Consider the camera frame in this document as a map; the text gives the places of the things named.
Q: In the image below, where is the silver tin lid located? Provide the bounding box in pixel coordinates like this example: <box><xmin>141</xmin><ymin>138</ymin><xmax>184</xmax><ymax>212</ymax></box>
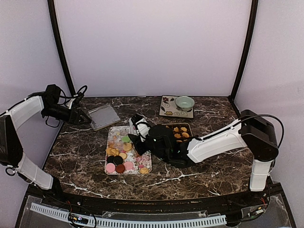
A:
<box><xmin>88</xmin><ymin>104</ymin><xmax>121</xmax><ymax>131</ymax></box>

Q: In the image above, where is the brown chocolate cookie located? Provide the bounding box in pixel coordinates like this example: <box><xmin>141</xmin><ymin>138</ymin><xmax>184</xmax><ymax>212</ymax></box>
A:
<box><xmin>115</xmin><ymin>164</ymin><xmax>126</xmax><ymax>173</ymax></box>

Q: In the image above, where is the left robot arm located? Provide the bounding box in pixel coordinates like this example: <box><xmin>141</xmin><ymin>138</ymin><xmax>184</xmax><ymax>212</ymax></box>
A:
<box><xmin>0</xmin><ymin>84</ymin><xmax>91</xmax><ymax>207</ymax></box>

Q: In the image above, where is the gold cookie tin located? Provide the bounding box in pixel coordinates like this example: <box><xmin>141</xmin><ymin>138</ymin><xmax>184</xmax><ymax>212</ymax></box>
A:
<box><xmin>163</xmin><ymin>123</ymin><xmax>193</xmax><ymax>143</ymax></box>

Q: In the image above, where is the light green ceramic bowl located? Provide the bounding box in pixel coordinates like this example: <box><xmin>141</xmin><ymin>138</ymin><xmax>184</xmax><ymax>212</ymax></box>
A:
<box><xmin>175</xmin><ymin>96</ymin><xmax>195</xmax><ymax>112</ymax></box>

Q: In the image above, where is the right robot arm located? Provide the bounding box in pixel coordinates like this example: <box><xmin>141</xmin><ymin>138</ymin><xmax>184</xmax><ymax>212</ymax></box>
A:
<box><xmin>128</xmin><ymin>110</ymin><xmax>282</xmax><ymax>206</ymax></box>

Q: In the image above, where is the floral cookie tray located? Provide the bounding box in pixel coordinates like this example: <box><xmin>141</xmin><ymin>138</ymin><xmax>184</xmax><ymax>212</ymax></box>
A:
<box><xmin>104</xmin><ymin>126</ymin><xmax>152</xmax><ymax>175</ymax></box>

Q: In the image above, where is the green sandwich cookie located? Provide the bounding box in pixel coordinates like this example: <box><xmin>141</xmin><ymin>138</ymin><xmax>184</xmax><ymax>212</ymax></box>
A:
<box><xmin>122</xmin><ymin>135</ymin><xmax>131</xmax><ymax>143</ymax></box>

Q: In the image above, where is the pink sandwich cookie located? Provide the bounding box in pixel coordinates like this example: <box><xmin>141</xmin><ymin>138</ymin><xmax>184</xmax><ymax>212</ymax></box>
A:
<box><xmin>105</xmin><ymin>163</ymin><xmax>116</xmax><ymax>173</ymax></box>
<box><xmin>123</xmin><ymin>161</ymin><xmax>134</xmax><ymax>171</ymax></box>

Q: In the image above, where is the swirl butter cookie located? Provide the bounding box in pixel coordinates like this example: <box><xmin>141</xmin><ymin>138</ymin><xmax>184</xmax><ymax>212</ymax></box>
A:
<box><xmin>140</xmin><ymin>167</ymin><xmax>149</xmax><ymax>174</ymax></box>

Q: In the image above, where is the white slotted cable duct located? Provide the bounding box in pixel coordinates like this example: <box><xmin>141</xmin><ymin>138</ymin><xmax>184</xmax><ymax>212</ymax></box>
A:
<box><xmin>30</xmin><ymin>203</ymin><xmax>227</xmax><ymax>228</ymax></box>

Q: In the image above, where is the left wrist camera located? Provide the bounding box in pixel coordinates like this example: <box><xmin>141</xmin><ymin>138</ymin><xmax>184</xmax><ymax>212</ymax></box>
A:
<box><xmin>65</xmin><ymin>95</ymin><xmax>79</xmax><ymax>109</ymax></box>

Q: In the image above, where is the square floral plate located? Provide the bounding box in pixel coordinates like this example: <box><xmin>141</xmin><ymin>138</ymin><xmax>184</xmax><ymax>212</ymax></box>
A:
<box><xmin>159</xmin><ymin>95</ymin><xmax>195</xmax><ymax>119</ymax></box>

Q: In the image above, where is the black sandwich cookie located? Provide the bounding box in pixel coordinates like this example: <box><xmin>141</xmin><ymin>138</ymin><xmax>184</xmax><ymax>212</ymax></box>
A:
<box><xmin>113</xmin><ymin>156</ymin><xmax>124</xmax><ymax>166</ymax></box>
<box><xmin>106</xmin><ymin>155</ymin><xmax>115</xmax><ymax>163</ymax></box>

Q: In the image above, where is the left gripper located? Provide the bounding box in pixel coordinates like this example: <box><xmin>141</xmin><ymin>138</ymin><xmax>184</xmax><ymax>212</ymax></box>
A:
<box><xmin>42</xmin><ymin>103</ymin><xmax>91</xmax><ymax>125</ymax></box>

